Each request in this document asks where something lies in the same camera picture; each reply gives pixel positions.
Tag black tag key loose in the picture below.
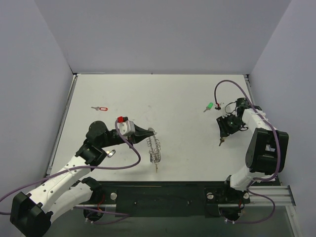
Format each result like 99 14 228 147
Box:
106 150 116 158

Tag red tag key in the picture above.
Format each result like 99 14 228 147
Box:
91 107 108 112

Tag green tag key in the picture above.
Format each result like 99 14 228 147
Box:
203 102 213 113

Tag aluminium frame rail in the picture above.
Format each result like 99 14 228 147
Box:
29 185 296 207

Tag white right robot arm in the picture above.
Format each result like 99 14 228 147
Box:
216 98 289 202

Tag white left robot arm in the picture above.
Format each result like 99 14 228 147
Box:
10 117 155 237

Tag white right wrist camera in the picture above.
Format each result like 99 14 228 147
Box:
215 103 226 117

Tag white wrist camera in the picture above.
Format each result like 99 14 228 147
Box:
117 117 136 137
215 103 226 117

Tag steel keyring disc with rings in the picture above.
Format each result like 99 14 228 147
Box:
147 127 161 164

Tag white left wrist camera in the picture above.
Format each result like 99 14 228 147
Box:
117 117 136 137

